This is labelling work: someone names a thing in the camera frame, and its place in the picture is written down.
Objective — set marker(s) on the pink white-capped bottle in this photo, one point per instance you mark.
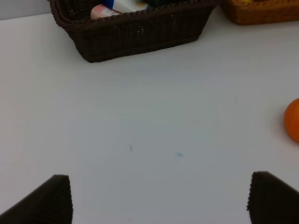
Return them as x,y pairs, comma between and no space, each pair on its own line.
100,11

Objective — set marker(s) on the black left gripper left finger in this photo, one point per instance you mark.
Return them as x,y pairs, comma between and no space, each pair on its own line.
50,203

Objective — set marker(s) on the orange fruit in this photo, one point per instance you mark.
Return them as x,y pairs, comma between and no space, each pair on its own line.
291,120

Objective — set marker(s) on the orange wicker basket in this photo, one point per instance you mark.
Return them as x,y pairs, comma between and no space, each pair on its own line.
255,12

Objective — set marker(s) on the dark brown wicker basket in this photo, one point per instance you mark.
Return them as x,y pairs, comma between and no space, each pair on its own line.
130,33

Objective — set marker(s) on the white blue-capped shampoo bottle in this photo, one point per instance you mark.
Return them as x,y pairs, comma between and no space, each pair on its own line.
125,6

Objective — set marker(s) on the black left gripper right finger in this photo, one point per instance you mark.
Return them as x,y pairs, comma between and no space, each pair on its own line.
271,200

